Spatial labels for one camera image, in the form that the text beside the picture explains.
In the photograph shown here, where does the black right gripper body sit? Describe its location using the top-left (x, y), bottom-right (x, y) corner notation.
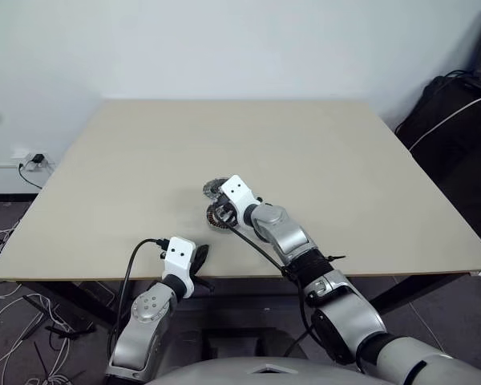
top-left (223, 194), bottom-right (242, 228)

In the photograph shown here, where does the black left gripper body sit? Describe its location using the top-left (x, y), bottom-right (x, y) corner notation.
top-left (186, 262), bottom-right (216, 293)

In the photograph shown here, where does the round motor housing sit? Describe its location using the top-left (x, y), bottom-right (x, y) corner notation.
top-left (204, 201), bottom-right (241, 232)

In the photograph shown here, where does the silver spoked rotor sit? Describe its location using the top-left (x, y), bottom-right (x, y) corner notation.
top-left (202, 178), bottom-right (230, 201)

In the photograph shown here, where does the silver robot torso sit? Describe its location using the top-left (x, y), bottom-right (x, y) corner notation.
top-left (150, 346), bottom-right (372, 385)

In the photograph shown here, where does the black fabric bag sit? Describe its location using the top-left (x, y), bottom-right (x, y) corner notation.
top-left (394, 73), bottom-right (481, 244)

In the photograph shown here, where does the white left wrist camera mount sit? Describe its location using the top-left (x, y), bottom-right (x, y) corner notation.
top-left (160, 236), bottom-right (197, 300)

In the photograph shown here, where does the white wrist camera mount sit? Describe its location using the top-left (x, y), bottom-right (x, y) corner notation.
top-left (160, 236), bottom-right (197, 300)
top-left (219, 174), bottom-right (264, 230)

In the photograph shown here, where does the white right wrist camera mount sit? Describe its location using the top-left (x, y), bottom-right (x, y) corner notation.
top-left (219, 174), bottom-right (264, 230)

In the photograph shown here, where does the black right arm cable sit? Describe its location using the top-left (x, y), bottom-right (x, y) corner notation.
top-left (224, 224), bottom-right (320, 348)

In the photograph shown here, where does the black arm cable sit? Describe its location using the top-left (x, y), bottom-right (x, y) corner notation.
top-left (111, 237), bottom-right (170, 354)
top-left (224, 224), bottom-right (320, 348)

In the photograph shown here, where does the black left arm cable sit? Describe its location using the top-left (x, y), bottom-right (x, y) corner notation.
top-left (111, 237), bottom-right (170, 354)

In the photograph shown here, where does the black metal table frame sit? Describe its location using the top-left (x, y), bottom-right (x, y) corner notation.
top-left (19, 274), bottom-right (472, 324)

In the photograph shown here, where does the white floor cable tangle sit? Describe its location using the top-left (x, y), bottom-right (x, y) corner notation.
top-left (0, 226), bottom-right (119, 385)

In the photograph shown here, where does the black adapter cable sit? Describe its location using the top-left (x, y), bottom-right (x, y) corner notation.
top-left (17, 159), bottom-right (46, 190)

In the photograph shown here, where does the white wall power socket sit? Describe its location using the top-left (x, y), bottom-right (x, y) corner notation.
top-left (12, 148), bottom-right (56, 172)

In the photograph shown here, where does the white cable on bag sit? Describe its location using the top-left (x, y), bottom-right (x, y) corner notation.
top-left (407, 94), bottom-right (481, 152)

